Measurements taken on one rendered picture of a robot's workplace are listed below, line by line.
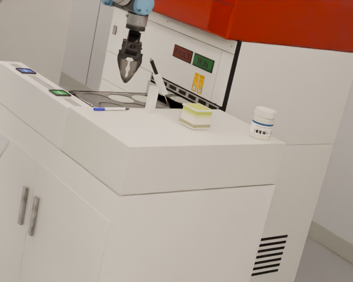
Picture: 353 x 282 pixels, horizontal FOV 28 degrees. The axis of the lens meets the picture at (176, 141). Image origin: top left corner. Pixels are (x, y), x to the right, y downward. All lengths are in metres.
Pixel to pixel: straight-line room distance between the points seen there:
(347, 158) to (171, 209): 2.09
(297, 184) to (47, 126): 1.18
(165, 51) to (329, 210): 1.72
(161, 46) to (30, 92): 0.67
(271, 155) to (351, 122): 1.78
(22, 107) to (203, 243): 0.78
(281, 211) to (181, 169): 1.03
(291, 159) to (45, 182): 1.08
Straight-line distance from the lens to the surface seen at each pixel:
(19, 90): 2.50
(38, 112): 2.37
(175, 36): 2.79
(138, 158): 1.95
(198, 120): 2.21
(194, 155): 2.07
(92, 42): 6.15
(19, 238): 2.53
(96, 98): 2.62
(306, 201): 3.12
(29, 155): 2.43
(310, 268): 3.87
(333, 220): 4.15
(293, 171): 2.97
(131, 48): 2.48
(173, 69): 2.78
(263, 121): 2.27
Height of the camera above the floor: 1.55
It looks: 16 degrees down
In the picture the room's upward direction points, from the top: 12 degrees clockwise
